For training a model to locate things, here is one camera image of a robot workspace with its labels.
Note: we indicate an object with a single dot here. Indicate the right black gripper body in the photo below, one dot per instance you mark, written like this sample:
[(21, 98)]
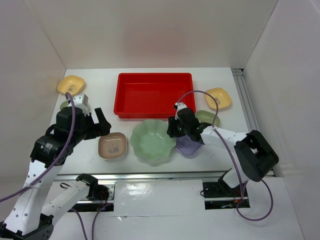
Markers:
[(176, 128)]

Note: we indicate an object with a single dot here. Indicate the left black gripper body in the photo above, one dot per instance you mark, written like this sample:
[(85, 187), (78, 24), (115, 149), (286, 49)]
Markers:
[(88, 129)]

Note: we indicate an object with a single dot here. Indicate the green square plate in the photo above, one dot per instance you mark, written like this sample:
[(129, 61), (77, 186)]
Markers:
[(64, 104), (204, 116)]

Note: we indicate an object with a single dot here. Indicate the purple square panda plate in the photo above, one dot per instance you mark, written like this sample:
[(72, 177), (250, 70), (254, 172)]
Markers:
[(186, 146)]

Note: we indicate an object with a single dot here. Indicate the pink square panda plate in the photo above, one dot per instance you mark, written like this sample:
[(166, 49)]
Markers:
[(112, 146)]

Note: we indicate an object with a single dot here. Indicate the large green scalloped bowl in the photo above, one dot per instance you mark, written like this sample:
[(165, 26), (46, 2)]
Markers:
[(151, 144)]

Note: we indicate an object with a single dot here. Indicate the yellow square plate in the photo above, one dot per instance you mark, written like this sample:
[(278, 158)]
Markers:
[(221, 96), (72, 84)]

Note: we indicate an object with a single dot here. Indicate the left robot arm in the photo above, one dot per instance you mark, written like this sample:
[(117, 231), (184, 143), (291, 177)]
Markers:
[(33, 219)]

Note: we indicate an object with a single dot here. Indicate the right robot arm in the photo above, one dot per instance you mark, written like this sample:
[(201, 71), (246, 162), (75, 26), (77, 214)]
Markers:
[(219, 137)]

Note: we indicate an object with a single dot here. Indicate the red plastic bin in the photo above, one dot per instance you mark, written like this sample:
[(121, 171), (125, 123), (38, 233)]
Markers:
[(150, 95)]

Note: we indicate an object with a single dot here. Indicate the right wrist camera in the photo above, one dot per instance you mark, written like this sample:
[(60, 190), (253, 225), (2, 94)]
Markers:
[(179, 106)]

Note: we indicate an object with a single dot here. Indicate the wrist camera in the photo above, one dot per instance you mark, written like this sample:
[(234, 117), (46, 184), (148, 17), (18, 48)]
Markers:
[(179, 106), (80, 100)]

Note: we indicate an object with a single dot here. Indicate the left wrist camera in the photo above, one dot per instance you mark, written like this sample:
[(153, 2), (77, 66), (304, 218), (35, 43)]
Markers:
[(80, 100)]

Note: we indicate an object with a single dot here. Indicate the aluminium rail front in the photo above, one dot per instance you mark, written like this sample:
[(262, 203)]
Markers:
[(159, 176)]

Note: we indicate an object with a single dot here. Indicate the aluminium rail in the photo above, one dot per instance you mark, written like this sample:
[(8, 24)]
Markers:
[(246, 100), (159, 176)]

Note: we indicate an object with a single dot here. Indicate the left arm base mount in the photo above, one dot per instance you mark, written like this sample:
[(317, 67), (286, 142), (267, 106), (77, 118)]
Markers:
[(104, 197)]

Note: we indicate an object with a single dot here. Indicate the aluminium rail right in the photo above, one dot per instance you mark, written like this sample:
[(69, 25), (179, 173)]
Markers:
[(246, 100)]

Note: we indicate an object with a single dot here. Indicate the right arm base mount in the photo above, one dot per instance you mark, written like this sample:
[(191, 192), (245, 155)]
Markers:
[(218, 196)]

